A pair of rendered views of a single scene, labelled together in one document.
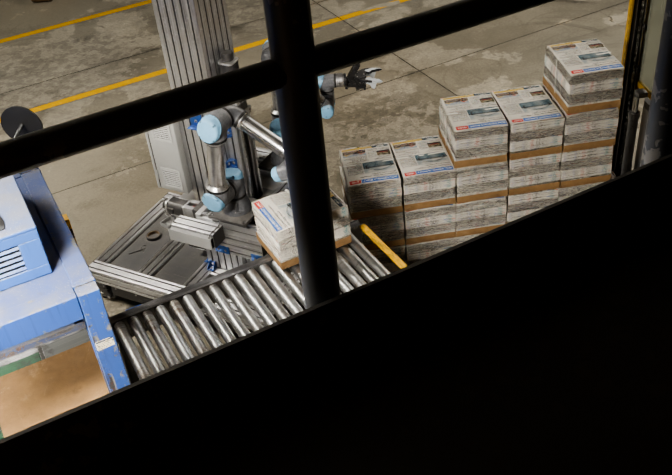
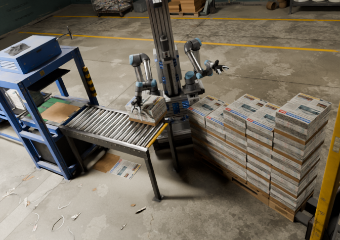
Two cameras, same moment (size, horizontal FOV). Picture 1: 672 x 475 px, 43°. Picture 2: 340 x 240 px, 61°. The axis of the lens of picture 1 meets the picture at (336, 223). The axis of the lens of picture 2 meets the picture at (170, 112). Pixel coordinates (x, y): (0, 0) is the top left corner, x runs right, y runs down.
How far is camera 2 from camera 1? 328 cm
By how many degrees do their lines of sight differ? 48
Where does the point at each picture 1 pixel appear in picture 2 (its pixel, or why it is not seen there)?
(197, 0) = (151, 11)
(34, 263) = (18, 69)
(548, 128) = (264, 133)
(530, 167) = (257, 147)
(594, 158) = (290, 165)
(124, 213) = not seen: hidden behind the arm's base
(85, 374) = (65, 113)
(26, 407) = (49, 112)
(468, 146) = (228, 119)
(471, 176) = (230, 134)
